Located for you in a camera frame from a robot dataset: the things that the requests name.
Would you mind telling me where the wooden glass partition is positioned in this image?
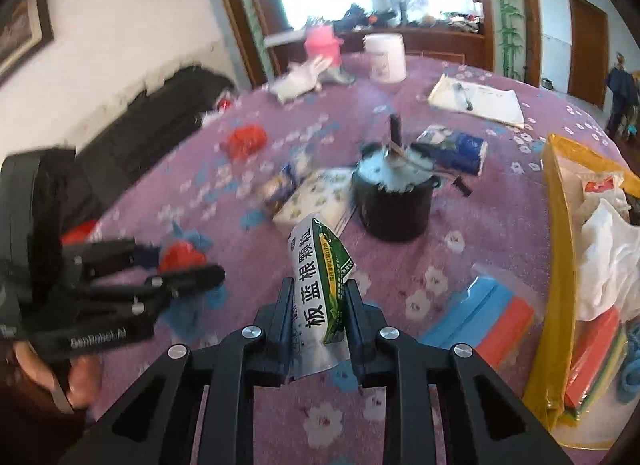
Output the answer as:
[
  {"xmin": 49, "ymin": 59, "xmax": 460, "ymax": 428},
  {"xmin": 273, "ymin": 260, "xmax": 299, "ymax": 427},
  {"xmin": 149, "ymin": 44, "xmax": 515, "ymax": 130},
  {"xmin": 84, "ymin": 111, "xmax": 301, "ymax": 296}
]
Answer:
[{"xmin": 207, "ymin": 0, "xmax": 543, "ymax": 88}]

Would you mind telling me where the green white medicine sachet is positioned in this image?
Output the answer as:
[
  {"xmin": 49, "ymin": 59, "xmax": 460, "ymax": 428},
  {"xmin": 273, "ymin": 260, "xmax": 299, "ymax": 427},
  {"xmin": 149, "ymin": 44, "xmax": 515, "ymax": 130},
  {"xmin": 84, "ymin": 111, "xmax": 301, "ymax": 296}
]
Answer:
[{"xmin": 287, "ymin": 213, "xmax": 357, "ymax": 383}]

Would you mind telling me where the person's left forearm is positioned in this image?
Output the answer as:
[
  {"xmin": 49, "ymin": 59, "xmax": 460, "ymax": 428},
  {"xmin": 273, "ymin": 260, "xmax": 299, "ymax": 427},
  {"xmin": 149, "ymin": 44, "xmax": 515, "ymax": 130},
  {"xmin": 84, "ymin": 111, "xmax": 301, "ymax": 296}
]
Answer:
[{"xmin": 0, "ymin": 350, "xmax": 96, "ymax": 465}]

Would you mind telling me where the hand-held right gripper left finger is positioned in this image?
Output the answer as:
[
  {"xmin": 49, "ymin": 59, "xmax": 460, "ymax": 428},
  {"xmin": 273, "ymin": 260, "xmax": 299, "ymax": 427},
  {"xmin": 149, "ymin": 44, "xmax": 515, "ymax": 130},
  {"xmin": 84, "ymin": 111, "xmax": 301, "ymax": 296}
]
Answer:
[{"xmin": 57, "ymin": 277, "xmax": 296, "ymax": 465}]

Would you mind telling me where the pink bottle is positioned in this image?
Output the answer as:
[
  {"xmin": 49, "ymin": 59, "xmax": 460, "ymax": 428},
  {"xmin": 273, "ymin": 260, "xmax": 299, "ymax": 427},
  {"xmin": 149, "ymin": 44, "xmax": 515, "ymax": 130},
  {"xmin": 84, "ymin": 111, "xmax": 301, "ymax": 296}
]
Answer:
[{"xmin": 304, "ymin": 25, "xmax": 343, "ymax": 70}]

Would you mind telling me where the black pen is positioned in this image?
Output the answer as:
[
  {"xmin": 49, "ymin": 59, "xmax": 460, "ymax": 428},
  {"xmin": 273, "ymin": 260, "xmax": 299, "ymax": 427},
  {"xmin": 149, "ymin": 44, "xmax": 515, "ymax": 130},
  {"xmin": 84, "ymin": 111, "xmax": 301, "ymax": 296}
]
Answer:
[{"xmin": 452, "ymin": 82, "xmax": 475, "ymax": 112}]

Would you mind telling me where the person's left hand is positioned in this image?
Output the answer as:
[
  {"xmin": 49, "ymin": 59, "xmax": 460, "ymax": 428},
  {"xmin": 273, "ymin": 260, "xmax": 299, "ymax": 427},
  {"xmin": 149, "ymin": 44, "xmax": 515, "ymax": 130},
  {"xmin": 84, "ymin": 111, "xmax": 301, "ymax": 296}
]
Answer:
[{"xmin": 12, "ymin": 340, "xmax": 103, "ymax": 414}]

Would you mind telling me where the framed painting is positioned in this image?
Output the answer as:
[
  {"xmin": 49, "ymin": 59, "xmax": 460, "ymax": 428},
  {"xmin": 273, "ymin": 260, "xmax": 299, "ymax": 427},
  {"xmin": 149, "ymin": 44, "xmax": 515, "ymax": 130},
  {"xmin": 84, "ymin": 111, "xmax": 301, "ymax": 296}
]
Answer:
[{"xmin": 0, "ymin": 0, "xmax": 55, "ymax": 88}]

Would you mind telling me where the blue white tissue packet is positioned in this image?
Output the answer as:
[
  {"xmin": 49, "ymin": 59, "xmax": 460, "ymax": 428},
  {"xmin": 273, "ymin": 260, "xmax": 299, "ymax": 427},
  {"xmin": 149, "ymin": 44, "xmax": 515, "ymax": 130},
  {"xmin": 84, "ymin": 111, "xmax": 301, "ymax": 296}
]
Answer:
[{"xmin": 416, "ymin": 125, "xmax": 488, "ymax": 176}]

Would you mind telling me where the white notebook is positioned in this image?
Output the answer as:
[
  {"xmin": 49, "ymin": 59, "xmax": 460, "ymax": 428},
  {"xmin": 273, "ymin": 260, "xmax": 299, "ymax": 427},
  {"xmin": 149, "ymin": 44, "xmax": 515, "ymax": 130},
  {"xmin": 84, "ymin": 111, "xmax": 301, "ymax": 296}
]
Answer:
[{"xmin": 428, "ymin": 74, "xmax": 526, "ymax": 130}]

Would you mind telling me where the white cloth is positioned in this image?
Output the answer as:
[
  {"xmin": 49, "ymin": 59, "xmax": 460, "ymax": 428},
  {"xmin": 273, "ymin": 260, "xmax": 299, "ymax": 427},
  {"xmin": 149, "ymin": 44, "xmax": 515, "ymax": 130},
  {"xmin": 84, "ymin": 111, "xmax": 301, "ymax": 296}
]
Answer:
[{"xmin": 572, "ymin": 197, "xmax": 640, "ymax": 323}]

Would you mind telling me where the wooden door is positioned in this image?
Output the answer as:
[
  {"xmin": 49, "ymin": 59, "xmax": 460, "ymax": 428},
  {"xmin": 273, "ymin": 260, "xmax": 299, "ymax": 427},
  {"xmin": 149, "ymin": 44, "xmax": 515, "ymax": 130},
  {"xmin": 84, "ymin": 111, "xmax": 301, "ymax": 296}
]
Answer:
[{"xmin": 568, "ymin": 0, "xmax": 610, "ymax": 108}]

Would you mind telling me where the white glove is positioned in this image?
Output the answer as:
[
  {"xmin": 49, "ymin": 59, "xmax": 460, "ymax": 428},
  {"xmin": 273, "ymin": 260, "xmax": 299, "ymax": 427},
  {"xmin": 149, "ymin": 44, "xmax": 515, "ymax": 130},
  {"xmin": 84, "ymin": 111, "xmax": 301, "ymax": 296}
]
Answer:
[{"xmin": 267, "ymin": 57, "xmax": 333, "ymax": 106}]

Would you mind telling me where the pack of coloured cloths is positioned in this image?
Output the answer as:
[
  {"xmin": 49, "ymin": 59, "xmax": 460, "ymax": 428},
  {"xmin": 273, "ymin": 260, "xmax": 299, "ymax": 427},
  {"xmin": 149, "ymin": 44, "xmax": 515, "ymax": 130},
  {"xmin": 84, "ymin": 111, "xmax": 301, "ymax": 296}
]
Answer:
[
  {"xmin": 420, "ymin": 272, "xmax": 538, "ymax": 371},
  {"xmin": 562, "ymin": 305, "xmax": 628, "ymax": 418}
]

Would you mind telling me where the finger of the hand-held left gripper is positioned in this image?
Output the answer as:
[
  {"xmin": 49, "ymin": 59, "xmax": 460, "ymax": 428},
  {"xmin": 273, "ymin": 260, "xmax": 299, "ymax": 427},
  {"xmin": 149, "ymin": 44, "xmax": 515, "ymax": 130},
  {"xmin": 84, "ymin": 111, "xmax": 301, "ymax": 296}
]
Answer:
[
  {"xmin": 62, "ymin": 237, "xmax": 163, "ymax": 291},
  {"xmin": 75, "ymin": 264, "xmax": 227, "ymax": 331}
]

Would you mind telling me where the yellow cardboard box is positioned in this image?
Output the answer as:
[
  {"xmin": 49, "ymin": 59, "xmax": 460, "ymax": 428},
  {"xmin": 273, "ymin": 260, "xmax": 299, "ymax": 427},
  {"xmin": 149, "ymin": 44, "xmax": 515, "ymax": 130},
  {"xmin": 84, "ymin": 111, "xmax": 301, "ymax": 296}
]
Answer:
[{"xmin": 522, "ymin": 132, "xmax": 640, "ymax": 451}]

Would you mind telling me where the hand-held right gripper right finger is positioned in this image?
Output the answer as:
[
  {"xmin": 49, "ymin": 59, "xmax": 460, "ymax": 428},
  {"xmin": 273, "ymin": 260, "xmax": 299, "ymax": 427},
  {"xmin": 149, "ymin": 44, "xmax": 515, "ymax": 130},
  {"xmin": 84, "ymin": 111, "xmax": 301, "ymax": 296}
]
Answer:
[{"xmin": 342, "ymin": 279, "xmax": 576, "ymax": 465}]

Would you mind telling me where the blue knit cloth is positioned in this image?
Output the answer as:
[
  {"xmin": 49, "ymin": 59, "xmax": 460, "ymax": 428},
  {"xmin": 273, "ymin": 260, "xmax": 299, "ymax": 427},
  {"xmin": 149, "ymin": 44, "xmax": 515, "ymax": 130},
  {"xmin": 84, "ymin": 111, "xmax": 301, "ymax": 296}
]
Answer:
[{"xmin": 617, "ymin": 325, "xmax": 640, "ymax": 403}]

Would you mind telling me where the clear bag with red label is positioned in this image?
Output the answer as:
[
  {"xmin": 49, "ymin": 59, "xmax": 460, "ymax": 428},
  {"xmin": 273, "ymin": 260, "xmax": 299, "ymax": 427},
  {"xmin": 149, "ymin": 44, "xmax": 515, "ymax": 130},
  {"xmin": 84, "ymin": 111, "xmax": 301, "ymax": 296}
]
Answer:
[{"xmin": 557, "ymin": 152, "xmax": 626, "ymax": 216}]

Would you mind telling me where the grey glove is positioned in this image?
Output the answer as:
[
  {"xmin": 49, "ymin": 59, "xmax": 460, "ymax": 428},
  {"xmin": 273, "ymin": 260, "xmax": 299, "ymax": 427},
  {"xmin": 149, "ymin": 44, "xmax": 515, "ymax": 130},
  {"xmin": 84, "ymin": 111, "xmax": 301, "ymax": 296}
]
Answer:
[{"xmin": 322, "ymin": 65, "xmax": 357, "ymax": 86}]

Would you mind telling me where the lemon print tissue pack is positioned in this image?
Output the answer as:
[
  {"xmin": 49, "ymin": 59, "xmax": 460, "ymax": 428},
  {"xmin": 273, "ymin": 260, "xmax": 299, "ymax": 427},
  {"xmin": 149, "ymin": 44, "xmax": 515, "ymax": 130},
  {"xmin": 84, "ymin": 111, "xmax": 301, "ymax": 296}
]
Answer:
[{"xmin": 272, "ymin": 167, "xmax": 356, "ymax": 236}]

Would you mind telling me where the white plastic jar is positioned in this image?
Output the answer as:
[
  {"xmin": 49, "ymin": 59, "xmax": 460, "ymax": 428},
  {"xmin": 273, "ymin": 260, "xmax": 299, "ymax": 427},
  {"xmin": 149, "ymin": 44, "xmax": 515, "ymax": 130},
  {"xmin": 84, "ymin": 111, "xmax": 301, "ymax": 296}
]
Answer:
[{"xmin": 362, "ymin": 34, "xmax": 407, "ymax": 83}]

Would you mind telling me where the black bag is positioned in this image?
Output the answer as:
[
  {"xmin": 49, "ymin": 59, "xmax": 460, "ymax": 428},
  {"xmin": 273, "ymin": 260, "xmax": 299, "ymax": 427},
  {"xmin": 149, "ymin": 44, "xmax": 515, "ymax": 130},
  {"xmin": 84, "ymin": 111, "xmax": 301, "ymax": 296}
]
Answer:
[{"xmin": 75, "ymin": 65, "xmax": 236, "ymax": 226}]

